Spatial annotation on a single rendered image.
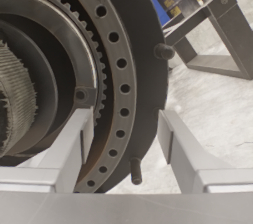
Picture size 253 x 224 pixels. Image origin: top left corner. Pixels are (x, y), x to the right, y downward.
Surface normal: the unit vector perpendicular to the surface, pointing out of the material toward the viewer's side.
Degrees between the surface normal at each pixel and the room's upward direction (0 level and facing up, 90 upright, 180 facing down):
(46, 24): 90
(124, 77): 90
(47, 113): 90
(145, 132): 90
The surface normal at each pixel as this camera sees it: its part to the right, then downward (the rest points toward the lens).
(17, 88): 0.97, -0.23
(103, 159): 0.02, 0.29
